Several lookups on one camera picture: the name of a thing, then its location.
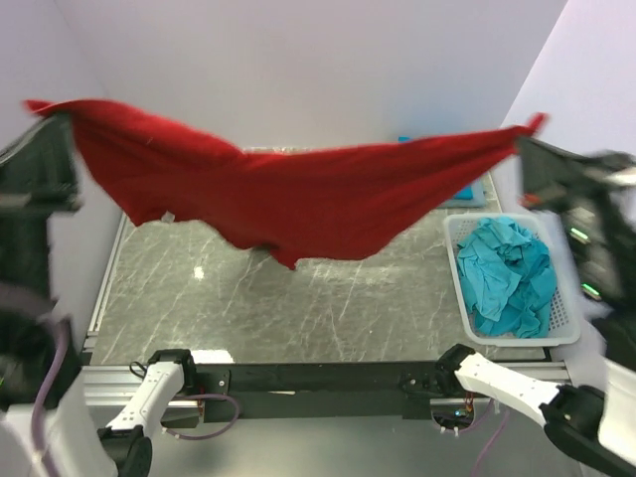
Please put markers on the red t shirt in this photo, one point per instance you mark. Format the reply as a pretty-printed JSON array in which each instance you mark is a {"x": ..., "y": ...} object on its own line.
[{"x": 345, "y": 203}]

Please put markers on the crumpled teal t shirt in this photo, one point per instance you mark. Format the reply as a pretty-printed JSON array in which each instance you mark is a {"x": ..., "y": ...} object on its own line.
[{"x": 507, "y": 279}]

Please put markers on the black base beam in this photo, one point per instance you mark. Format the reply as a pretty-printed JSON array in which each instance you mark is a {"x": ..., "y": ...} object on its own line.
[{"x": 268, "y": 391}]

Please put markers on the aluminium frame rail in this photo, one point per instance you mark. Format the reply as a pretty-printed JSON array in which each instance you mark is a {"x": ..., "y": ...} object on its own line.
[{"x": 326, "y": 339}]

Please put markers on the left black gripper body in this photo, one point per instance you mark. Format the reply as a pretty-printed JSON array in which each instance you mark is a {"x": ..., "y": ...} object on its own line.
[{"x": 26, "y": 199}]

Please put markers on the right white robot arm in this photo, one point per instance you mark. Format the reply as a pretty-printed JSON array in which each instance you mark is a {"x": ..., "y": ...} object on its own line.
[{"x": 596, "y": 428}]

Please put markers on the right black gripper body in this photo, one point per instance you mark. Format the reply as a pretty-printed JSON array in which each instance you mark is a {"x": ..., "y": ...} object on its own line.
[{"x": 578, "y": 192}]

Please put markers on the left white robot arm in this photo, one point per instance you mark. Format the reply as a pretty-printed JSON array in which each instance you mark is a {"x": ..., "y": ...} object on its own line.
[{"x": 42, "y": 387}]

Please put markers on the white plastic basket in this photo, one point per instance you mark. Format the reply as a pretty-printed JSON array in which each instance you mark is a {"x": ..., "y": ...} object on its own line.
[{"x": 563, "y": 328}]

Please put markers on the folded grey-blue t shirt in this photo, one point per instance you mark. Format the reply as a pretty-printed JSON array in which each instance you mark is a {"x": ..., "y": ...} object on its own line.
[{"x": 478, "y": 202}]

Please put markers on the folded blue t shirt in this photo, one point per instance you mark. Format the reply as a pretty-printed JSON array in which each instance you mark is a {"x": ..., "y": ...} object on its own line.
[{"x": 464, "y": 195}]

